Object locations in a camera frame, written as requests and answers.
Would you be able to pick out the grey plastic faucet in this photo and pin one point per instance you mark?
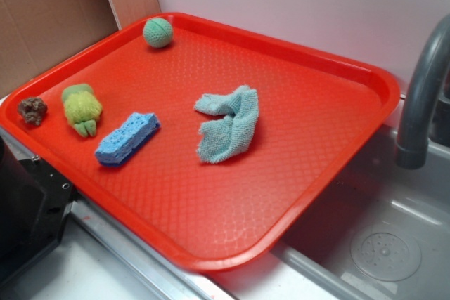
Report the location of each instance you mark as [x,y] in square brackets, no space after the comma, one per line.
[425,114]

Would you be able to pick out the brown cardboard panel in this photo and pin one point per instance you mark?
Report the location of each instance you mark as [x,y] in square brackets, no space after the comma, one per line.
[38,34]

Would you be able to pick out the yellow green plush toy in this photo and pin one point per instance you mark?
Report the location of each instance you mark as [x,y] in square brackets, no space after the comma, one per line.
[82,109]

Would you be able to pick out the green textured ball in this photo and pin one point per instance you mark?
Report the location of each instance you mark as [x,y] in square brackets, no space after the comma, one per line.
[158,32]

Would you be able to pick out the grey plastic sink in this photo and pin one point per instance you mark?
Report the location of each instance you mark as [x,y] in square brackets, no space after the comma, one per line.
[376,232]

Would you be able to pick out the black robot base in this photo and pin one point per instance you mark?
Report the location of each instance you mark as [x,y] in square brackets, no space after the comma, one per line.
[35,203]

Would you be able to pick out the brown lumpy rock toy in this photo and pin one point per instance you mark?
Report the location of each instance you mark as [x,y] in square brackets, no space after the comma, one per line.
[32,110]

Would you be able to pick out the light blue cloth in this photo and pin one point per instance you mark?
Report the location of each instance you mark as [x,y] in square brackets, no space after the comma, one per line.
[232,131]

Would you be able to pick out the red plastic tray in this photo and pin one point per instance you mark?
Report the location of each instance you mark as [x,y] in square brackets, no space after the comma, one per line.
[316,110]

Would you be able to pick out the blue sponge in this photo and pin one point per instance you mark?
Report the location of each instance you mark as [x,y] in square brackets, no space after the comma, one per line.
[120,145]

